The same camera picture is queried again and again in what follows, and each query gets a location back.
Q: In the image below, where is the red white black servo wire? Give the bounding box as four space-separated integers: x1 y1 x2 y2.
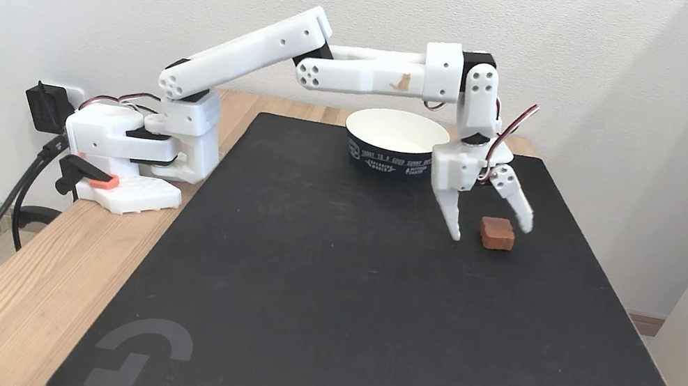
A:
476 95 542 190

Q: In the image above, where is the thin black looped cable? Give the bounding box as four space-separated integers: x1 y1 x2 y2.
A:
6 161 70 258

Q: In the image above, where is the black clamp orange pad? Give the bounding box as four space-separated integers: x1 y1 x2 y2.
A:
52 150 125 208

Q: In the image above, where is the brown toy brick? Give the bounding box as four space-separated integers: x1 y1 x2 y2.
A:
475 214 519 254

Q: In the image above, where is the black power adapter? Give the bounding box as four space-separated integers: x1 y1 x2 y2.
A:
19 79 81 138

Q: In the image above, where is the white paper bowl navy print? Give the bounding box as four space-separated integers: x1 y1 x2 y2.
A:
337 101 454 190

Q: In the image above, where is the black desk mat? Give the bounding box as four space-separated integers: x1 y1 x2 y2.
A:
46 81 688 386

